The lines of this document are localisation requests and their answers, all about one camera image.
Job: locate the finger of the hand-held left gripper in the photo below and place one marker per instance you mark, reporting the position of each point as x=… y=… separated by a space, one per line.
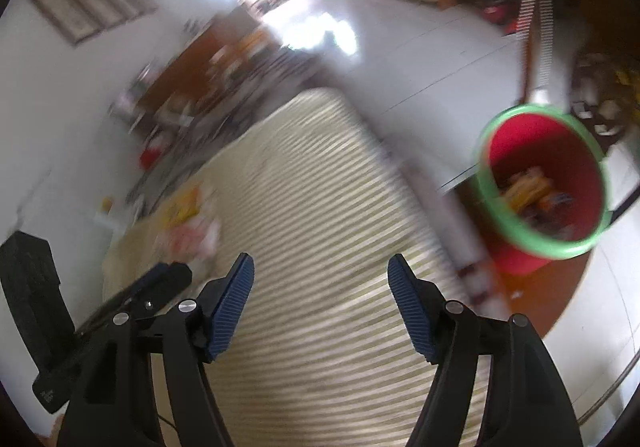
x=165 y=289
x=150 y=274

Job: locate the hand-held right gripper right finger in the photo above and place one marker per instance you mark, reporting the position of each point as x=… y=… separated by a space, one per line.
x=410 y=312

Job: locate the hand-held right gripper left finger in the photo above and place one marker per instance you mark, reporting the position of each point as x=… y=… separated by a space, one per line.
x=230 y=307

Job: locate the orange plastic wrapper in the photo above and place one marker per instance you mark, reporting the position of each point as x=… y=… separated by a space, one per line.
x=525 y=187

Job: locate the red bucket with green rim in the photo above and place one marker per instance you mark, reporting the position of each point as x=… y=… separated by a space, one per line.
x=550 y=152

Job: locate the white pink plastic wrapper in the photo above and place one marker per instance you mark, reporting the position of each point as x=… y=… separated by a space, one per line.
x=195 y=234

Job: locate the small yellow object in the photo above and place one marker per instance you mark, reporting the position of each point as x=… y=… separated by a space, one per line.
x=106 y=203

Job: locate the red cloth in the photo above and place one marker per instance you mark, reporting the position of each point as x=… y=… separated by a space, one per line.
x=151 y=157

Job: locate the beige striped cloth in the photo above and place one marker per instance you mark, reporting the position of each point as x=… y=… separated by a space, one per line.
x=320 y=227

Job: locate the small red floor bin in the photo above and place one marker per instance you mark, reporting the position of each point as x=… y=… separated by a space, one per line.
x=494 y=11

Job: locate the wall picture frame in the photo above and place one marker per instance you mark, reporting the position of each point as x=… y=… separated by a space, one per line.
x=95 y=7
x=65 y=19

